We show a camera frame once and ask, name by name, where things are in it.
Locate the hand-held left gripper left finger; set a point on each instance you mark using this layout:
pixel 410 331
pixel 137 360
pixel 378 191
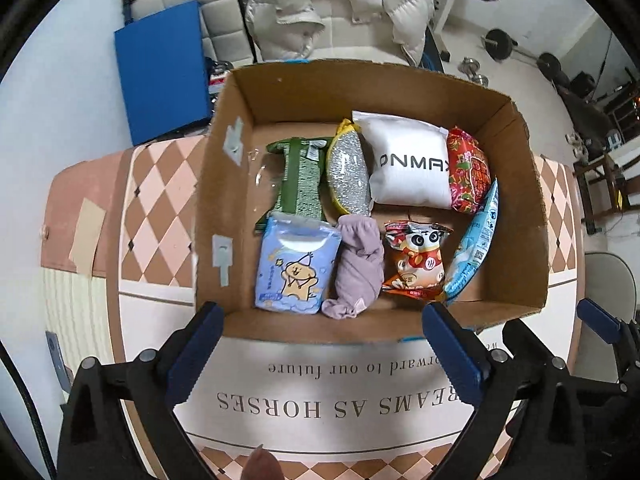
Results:
pixel 195 355

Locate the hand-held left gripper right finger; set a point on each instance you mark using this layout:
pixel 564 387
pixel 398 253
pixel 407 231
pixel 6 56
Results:
pixel 452 355

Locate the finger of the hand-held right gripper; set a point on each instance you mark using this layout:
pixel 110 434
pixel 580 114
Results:
pixel 600 317
pixel 530 345

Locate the orange panda snack packet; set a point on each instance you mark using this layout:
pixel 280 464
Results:
pixel 417 260

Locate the long light blue packet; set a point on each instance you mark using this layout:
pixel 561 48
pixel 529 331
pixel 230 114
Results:
pixel 472 250

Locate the blue tissue packet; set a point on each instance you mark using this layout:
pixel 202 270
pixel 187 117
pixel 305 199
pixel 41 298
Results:
pixel 292 270

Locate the purple socks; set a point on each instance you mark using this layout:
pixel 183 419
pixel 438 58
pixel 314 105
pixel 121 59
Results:
pixel 357 260

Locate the red snack packet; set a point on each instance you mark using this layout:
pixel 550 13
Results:
pixel 467 170

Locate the green packet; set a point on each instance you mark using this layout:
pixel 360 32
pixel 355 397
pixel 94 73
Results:
pixel 300 185

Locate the silver scrubber sponge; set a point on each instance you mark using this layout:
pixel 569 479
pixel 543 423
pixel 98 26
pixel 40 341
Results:
pixel 347 170

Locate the cardboard box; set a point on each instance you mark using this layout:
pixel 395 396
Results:
pixel 300 130

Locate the person's left hand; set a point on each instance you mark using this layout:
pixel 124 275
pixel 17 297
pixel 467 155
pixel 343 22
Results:
pixel 262 465

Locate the dark wooden chair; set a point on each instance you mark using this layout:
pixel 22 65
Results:
pixel 595 195

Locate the grey rectangular device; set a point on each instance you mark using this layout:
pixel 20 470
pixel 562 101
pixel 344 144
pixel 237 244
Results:
pixel 56 360

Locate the beige tape patch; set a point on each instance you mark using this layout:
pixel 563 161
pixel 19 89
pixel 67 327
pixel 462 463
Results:
pixel 87 235

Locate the white shoe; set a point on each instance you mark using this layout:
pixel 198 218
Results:
pixel 581 150
pixel 571 139

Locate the dark wooden bench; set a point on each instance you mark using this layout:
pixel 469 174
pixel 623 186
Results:
pixel 580 105

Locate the black box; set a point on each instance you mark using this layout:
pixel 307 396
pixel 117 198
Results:
pixel 582 83

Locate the chrome dumbbell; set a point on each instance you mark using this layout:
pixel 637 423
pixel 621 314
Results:
pixel 469 66
pixel 480 80

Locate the blue foam mat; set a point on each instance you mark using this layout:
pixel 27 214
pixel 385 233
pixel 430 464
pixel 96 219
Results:
pixel 160 70

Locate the short barbell with black plates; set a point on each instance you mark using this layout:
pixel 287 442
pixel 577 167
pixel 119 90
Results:
pixel 500 42

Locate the black weight bench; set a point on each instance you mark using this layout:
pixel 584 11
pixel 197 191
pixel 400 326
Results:
pixel 432 57

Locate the cream upholstered chair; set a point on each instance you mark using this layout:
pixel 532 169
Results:
pixel 345 35

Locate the white barbell rack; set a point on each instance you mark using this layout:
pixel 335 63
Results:
pixel 442 15

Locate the white down jacket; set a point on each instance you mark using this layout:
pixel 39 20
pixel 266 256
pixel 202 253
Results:
pixel 390 10

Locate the beige padded chair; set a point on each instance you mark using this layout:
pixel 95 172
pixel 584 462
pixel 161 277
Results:
pixel 220 5

